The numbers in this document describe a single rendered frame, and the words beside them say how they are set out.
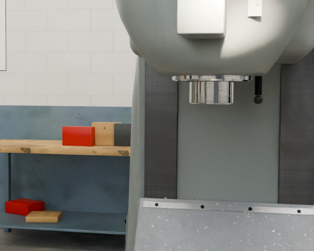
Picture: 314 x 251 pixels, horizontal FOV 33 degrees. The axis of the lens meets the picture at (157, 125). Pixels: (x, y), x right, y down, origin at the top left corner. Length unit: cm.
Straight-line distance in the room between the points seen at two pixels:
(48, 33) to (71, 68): 40
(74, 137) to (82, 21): 120
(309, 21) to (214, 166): 37
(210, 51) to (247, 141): 48
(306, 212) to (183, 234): 22
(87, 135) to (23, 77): 113
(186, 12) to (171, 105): 51
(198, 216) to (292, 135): 22
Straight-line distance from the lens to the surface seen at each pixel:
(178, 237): 96
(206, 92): 56
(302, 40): 69
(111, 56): 497
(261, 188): 96
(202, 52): 50
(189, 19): 46
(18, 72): 528
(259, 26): 50
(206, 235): 95
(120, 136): 441
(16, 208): 496
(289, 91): 95
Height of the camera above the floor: 129
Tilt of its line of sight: 3 degrees down
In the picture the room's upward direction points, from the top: 1 degrees clockwise
